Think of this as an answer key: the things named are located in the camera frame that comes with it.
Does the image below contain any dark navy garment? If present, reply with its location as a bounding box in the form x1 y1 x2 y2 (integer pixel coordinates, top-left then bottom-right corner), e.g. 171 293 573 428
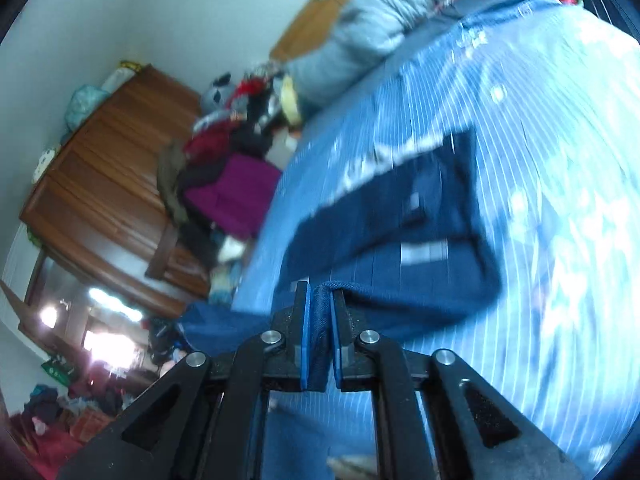
178 128 502 391

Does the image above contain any clothes pile beside bed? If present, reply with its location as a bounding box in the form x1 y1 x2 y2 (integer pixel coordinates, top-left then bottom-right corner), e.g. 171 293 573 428
154 62 306 271

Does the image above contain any magenta cloth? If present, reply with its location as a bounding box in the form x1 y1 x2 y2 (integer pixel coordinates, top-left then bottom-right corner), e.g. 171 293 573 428
179 153 282 240

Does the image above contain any brown wooden wardrobe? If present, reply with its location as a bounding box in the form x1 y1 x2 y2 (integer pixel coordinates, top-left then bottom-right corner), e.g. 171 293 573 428
21 65 208 318

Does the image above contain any panda plush toy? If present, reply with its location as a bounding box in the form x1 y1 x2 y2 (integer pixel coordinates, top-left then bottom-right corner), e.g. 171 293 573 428
200 73 235 115

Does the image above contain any blue grid star bedsheet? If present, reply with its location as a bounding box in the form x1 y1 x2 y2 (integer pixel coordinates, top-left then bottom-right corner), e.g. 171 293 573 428
232 0 640 480

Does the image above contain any wooden headboard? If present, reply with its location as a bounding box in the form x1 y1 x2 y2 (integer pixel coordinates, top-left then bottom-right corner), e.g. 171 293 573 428
269 0 348 62

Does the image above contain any grey quilted duvet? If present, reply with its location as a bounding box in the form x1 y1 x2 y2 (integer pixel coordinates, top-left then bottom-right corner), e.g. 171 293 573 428
283 0 446 116

